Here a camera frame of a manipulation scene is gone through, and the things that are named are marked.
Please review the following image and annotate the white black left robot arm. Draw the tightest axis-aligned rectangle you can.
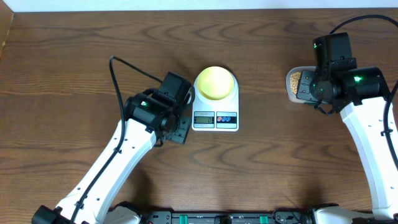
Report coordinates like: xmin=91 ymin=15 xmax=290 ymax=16
xmin=32 ymin=72 xmax=194 ymax=223

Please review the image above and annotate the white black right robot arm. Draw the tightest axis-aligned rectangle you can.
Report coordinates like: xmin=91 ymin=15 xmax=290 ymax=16
xmin=287 ymin=32 xmax=397 ymax=223

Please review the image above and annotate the yellow plastic bowl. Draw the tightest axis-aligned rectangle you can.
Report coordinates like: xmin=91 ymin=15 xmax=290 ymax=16
xmin=197 ymin=67 xmax=234 ymax=100

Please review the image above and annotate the white digital kitchen scale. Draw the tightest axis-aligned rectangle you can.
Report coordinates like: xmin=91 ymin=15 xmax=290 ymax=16
xmin=192 ymin=72 xmax=239 ymax=132

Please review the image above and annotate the pile of soybeans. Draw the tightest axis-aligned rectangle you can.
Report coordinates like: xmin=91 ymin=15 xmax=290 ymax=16
xmin=290 ymin=72 xmax=302 ymax=95

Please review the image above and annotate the clear plastic bean container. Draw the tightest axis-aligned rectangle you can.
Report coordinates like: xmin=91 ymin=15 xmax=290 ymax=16
xmin=286 ymin=66 xmax=315 ymax=104

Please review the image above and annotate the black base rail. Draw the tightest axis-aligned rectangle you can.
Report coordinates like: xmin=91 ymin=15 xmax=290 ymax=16
xmin=139 ymin=208 xmax=315 ymax=224

